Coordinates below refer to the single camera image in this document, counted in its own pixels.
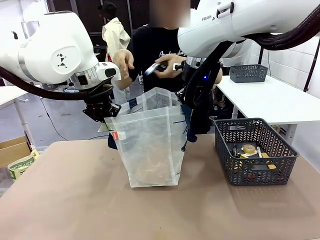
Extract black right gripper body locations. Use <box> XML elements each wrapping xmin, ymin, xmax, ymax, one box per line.
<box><xmin>181</xmin><ymin>66</ymin><xmax>195</xmax><ymax>92</ymax></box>

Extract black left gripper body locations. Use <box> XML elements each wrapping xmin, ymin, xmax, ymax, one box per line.
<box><xmin>83</xmin><ymin>86</ymin><xmax>114</xmax><ymax>114</ymax></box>

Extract silver blue handheld item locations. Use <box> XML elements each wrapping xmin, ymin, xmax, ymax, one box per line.
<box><xmin>144</xmin><ymin>62</ymin><xmax>167</xmax><ymax>76</ymax></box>

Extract clear shopping bag navy handles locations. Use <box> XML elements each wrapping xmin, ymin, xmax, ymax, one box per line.
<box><xmin>103</xmin><ymin>86</ymin><xmax>199</xmax><ymax>189</ymax></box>

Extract dark grey plastic basket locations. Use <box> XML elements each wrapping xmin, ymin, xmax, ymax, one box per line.
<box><xmin>211</xmin><ymin>117</ymin><xmax>300</xmax><ymax>187</ymax></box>
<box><xmin>229</xmin><ymin>64</ymin><xmax>269</xmax><ymax>84</ymax></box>

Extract person's right forearm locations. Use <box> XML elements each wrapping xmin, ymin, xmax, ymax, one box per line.
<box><xmin>115</xmin><ymin>71</ymin><xmax>132</xmax><ymax>90</ymax></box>

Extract person's left forearm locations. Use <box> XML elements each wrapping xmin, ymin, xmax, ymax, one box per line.
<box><xmin>213</xmin><ymin>67</ymin><xmax>224</xmax><ymax>85</ymax></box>

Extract person's left hand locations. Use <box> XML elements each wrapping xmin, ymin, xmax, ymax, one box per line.
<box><xmin>154</xmin><ymin>53</ymin><xmax>187</xmax><ymax>78</ymax></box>

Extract person's right hand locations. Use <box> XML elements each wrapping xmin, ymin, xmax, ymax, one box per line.
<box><xmin>111</xmin><ymin>49</ymin><xmax>136</xmax><ymax>78</ymax></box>

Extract person in black T-shirt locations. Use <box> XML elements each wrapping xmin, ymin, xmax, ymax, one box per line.
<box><xmin>116</xmin><ymin>0</ymin><xmax>224</xmax><ymax>141</ymax></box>

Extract person in cream jacket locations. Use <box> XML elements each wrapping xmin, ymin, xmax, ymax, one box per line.
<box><xmin>97</xmin><ymin>1</ymin><xmax>132</xmax><ymax>103</ymax></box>

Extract white side table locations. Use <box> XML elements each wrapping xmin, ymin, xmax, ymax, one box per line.
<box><xmin>215</xmin><ymin>74</ymin><xmax>320</xmax><ymax>126</ymax></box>

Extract brown tape roll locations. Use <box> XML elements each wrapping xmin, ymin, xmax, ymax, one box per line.
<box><xmin>242</xmin><ymin>144</ymin><xmax>256</xmax><ymax>155</ymax></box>

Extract green white carton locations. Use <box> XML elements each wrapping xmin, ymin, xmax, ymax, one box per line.
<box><xmin>8</xmin><ymin>152</ymin><xmax>40</xmax><ymax>181</ymax></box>

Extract brown cardboard box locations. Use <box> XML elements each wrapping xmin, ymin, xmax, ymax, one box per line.
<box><xmin>0</xmin><ymin>136</ymin><xmax>34</xmax><ymax>169</ymax></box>

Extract yellow white package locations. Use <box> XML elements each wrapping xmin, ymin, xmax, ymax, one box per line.
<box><xmin>239</xmin><ymin>152</ymin><xmax>270</xmax><ymax>160</ymax></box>

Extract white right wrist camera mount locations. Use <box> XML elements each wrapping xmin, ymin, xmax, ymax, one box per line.
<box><xmin>172</xmin><ymin>62</ymin><xmax>187</xmax><ymax>73</ymax></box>

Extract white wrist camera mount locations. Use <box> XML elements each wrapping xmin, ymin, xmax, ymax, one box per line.
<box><xmin>72</xmin><ymin>71</ymin><xmax>98</xmax><ymax>90</ymax></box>
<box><xmin>172</xmin><ymin>62</ymin><xmax>187</xmax><ymax>73</ymax></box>

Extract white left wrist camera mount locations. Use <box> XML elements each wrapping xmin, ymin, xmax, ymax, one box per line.
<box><xmin>72</xmin><ymin>71</ymin><xmax>98</xmax><ymax>90</ymax></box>

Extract black floor cable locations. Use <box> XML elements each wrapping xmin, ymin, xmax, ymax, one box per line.
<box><xmin>39</xmin><ymin>96</ymin><xmax>69</xmax><ymax>141</ymax></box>

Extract black left arm cable sleeve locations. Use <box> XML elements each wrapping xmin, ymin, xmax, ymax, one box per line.
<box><xmin>0</xmin><ymin>66</ymin><xmax>113</xmax><ymax>102</ymax></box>

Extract black arm cable sleeve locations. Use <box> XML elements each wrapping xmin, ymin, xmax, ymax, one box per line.
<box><xmin>0</xmin><ymin>66</ymin><xmax>113</xmax><ymax>102</ymax></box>
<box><xmin>184</xmin><ymin>9</ymin><xmax>320</xmax><ymax>111</ymax></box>

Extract black right arm cable sleeve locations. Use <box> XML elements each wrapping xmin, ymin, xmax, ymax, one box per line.
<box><xmin>184</xmin><ymin>9</ymin><xmax>320</xmax><ymax>111</ymax></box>

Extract grey wall panel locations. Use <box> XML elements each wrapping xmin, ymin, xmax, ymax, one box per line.
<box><xmin>21</xmin><ymin>21</ymin><xmax>41</xmax><ymax>40</ymax></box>

